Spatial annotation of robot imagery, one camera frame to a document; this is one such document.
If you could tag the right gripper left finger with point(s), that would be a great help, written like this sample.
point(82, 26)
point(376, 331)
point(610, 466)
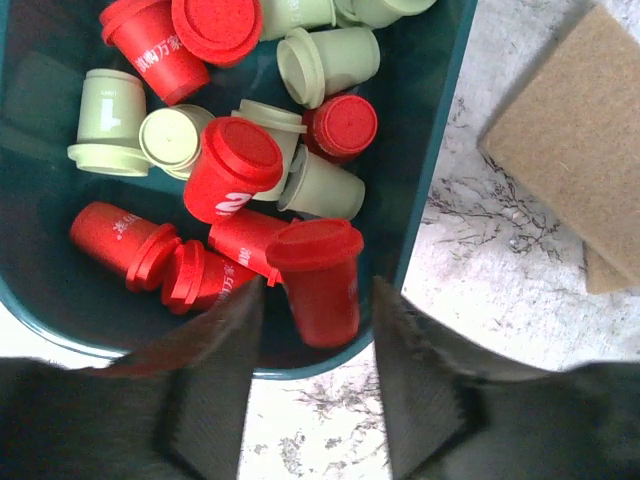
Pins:
point(174, 409)

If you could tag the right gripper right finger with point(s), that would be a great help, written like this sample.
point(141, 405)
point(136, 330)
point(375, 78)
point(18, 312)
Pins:
point(456, 410)

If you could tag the red coffee capsule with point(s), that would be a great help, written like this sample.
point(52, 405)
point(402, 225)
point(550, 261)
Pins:
point(219, 32)
point(244, 238)
point(136, 249)
point(144, 33)
point(197, 279)
point(238, 159)
point(317, 260)
point(341, 128)

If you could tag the brown cardboard sheet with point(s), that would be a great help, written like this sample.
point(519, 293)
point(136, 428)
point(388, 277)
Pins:
point(570, 135)

